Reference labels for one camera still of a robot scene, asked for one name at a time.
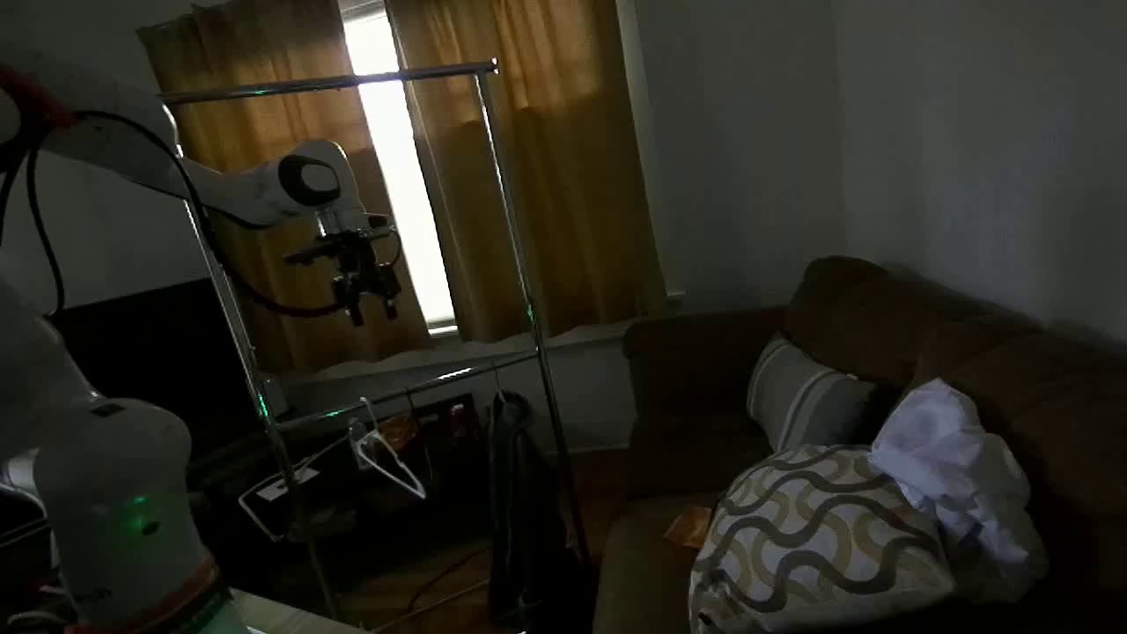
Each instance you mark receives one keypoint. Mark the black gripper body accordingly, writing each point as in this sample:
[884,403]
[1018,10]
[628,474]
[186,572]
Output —
[350,255]

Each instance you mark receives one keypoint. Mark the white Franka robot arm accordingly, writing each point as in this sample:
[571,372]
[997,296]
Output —
[118,505]

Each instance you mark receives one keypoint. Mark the bright window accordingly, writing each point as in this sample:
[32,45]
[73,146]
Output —
[408,176]

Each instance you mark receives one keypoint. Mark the mustard curtain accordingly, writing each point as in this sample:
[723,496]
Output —
[550,176]
[276,128]

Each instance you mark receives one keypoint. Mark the metal garment rack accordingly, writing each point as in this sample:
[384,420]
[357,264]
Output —
[485,176]

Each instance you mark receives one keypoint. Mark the dark low table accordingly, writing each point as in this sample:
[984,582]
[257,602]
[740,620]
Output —
[338,487]

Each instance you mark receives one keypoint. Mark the dark pad with white label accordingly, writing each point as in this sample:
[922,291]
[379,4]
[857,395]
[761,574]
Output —
[281,496]

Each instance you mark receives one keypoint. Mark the orange packet on sofa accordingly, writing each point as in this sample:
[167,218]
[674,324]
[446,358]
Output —
[688,528]

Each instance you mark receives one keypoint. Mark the grey striped pillow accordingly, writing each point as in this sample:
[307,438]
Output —
[804,400]

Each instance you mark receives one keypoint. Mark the wavy patterned pillow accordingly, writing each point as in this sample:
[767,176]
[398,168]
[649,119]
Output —
[813,539]

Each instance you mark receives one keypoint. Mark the white crumpled cloth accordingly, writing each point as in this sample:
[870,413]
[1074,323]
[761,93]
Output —
[957,469]

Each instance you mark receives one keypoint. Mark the brown sofa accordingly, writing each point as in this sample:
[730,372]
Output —
[1034,411]

